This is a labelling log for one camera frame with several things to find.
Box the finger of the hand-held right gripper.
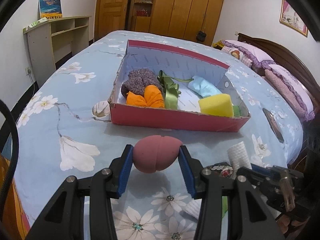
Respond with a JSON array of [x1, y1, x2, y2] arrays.
[[251, 164, 275, 175], [236, 166, 273, 195]]

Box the blue orange painting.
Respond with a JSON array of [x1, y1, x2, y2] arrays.
[[39, 0, 63, 20]]

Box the wooden door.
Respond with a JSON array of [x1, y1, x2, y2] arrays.
[[94, 0, 132, 40]]

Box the light blue face mask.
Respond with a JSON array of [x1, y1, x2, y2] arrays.
[[187, 76, 223, 99]]

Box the orange cloth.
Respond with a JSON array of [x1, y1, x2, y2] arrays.
[[126, 85, 165, 109]]

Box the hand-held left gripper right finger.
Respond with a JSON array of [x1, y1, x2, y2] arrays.
[[179, 145, 285, 240]]

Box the purple ruffled pillow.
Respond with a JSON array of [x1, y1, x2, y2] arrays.
[[222, 39, 275, 68], [267, 64, 316, 122]]

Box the green ribbon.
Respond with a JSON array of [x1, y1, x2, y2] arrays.
[[157, 70, 194, 110]]

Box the green white packet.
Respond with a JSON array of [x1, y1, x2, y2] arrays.
[[23, 19, 49, 34]]

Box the dark wooden headboard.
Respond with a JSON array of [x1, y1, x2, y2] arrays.
[[237, 32, 320, 105]]

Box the orange wooden cabinet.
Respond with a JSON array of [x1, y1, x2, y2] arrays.
[[0, 152, 28, 240]]

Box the beige shelf desk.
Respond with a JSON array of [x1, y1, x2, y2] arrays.
[[23, 16, 91, 80]]

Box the pink textured pillow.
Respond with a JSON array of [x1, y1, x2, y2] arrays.
[[264, 69, 309, 123]]

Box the white cloth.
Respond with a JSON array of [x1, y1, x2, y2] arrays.
[[179, 200, 202, 218]]

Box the pink egg-shaped sponge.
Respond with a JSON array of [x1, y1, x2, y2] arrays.
[[132, 134, 183, 173]]

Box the black cable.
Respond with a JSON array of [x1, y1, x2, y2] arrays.
[[0, 100, 19, 205]]

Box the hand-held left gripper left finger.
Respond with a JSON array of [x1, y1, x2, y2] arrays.
[[25, 144, 134, 240]]

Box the pink checkered cartoon pillow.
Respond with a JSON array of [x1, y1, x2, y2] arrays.
[[221, 45, 253, 68]]

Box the red cardboard box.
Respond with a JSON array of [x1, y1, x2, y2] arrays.
[[107, 39, 251, 133]]

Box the framed wall picture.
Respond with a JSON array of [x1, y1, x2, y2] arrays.
[[279, 0, 309, 37]]

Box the grey knitted sock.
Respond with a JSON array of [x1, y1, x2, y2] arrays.
[[121, 69, 160, 99]]

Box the yellow sponge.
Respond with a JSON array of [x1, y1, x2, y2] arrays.
[[198, 94, 234, 117]]

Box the black smartphone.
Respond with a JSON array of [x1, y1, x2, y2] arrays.
[[262, 108, 285, 143]]

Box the person's right hand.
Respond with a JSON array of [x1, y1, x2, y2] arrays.
[[276, 215, 295, 234]]

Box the dark patterned cloth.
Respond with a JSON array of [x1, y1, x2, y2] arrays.
[[204, 162, 237, 180]]

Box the wooden wardrobe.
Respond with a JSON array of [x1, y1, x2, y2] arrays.
[[129, 0, 227, 46]]

